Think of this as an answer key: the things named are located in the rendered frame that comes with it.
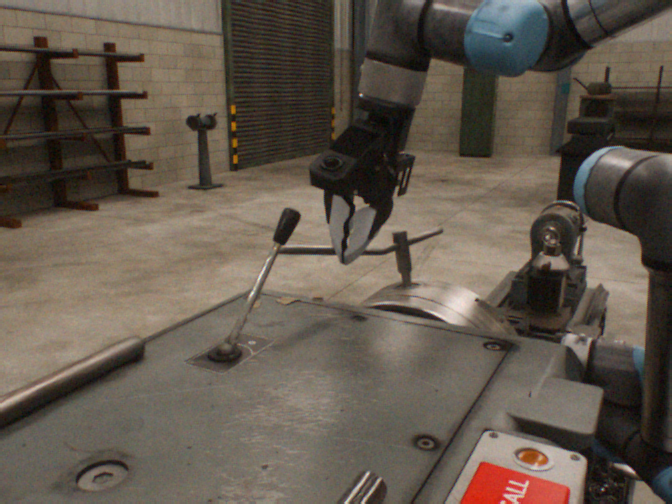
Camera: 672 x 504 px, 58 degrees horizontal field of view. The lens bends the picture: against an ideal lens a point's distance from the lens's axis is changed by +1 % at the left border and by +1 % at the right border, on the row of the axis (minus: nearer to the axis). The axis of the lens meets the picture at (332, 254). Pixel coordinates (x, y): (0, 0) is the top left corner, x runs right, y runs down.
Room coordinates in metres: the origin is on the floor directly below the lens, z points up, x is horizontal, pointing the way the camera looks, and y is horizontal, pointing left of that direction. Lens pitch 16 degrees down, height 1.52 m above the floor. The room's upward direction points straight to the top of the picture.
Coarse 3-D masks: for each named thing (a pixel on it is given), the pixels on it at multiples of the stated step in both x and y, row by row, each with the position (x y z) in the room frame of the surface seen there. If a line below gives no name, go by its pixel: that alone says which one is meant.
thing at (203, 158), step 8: (216, 112) 9.57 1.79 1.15; (192, 120) 9.23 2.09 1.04; (200, 120) 9.29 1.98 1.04; (208, 120) 9.45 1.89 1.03; (192, 128) 9.24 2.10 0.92; (200, 128) 9.32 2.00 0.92; (208, 128) 9.31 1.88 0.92; (200, 136) 9.36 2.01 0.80; (200, 144) 9.36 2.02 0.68; (200, 152) 9.35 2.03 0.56; (200, 160) 9.35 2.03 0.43; (208, 160) 9.39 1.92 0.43; (200, 168) 9.35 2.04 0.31; (208, 168) 9.37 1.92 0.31; (200, 176) 9.35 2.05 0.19; (208, 176) 9.36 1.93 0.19; (200, 184) 9.35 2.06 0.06; (208, 184) 9.35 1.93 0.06; (216, 184) 9.50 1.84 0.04
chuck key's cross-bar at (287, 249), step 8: (424, 232) 0.90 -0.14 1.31; (432, 232) 0.91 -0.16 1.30; (440, 232) 0.92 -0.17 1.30; (408, 240) 0.87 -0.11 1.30; (416, 240) 0.88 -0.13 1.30; (288, 248) 0.71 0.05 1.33; (296, 248) 0.72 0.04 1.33; (304, 248) 0.73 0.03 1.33; (312, 248) 0.74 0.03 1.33; (320, 248) 0.74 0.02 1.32; (328, 248) 0.75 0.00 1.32; (368, 248) 0.81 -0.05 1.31; (376, 248) 0.82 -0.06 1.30; (384, 248) 0.83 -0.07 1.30; (392, 248) 0.84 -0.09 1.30
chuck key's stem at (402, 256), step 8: (392, 232) 0.86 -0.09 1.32; (400, 232) 0.85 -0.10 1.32; (400, 240) 0.85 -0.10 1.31; (400, 248) 0.85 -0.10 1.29; (408, 248) 0.86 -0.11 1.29; (400, 256) 0.85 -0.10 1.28; (408, 256) 0.85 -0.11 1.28; (400, 264) 0.85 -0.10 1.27; (408, 264) 0.85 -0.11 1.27; (400, 272) 0.85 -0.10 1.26; (408, 272) 0.85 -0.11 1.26; (408, 280) 0.85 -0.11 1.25; (408, 288) 0.85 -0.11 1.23
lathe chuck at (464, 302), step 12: (384, 288) 0.89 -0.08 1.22; (396, 288) 0.86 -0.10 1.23; (420, 288) 0.84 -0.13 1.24; (432, 288) 0.84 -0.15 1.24; (444, 288) 0.84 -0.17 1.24; (456, 288) 0.85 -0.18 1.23; (432, 300) 0.79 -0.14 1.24; (444, 300) 0.80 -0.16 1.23; (456, 300) 0.81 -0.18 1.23; (468, 300) 0.82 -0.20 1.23; (456, 312) 0.77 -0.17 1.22; (468, 312) 0.78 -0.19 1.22; (480, 312) 0.80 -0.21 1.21; (480, 324) 0.77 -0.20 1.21; (492, 324) 0.79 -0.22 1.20; (504, 324) 0.81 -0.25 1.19
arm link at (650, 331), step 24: (648, 168) 0.80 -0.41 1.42; (624, 192) 0.80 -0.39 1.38; (648, 192) 0.77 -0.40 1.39; (624, 216) 0.80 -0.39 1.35; (648, 216) 0.76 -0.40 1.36; (648, 240) 0.76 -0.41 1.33; (648, 264) 0.76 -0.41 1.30; (648, 288) 0.78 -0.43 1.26; (648, 312) 0.77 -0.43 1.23; (648, 336) 0.77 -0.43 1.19; (648, 360) 0.77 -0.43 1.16; (648, 384) 0.76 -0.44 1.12; (648, 408) 0.76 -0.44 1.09; (648, 432) 0.76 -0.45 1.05; (624, 456) 0.81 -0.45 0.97; (648, 456) 0.76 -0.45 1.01; (648, 480) 0.75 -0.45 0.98
